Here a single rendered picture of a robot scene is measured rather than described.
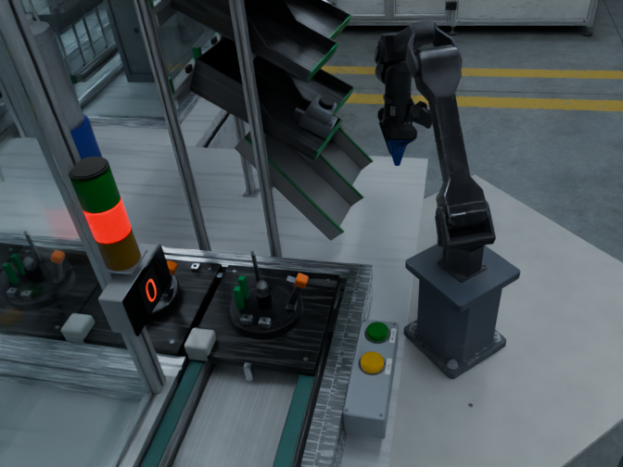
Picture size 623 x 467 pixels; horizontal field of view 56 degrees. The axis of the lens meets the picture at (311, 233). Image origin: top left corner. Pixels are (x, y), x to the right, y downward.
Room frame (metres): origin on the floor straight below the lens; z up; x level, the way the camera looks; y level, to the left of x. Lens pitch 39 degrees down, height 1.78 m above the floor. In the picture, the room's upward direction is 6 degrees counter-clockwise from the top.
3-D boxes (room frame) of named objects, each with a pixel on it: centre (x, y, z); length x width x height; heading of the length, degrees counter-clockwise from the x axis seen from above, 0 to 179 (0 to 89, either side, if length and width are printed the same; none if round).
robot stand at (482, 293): (0.76, -0.26, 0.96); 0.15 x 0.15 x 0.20; 29
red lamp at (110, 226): (0.63, 0.27, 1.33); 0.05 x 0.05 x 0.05
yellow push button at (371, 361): (0.64, -0.08, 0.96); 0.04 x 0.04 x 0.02
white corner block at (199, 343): (0.71, 0.22, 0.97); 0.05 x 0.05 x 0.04; 74
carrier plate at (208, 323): (0.78, 0.10, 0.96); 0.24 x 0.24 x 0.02; 74
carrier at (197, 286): (0.85, 0.35, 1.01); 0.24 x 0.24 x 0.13; 74
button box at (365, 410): (0.64, -0.08, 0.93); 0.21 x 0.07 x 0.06; 164
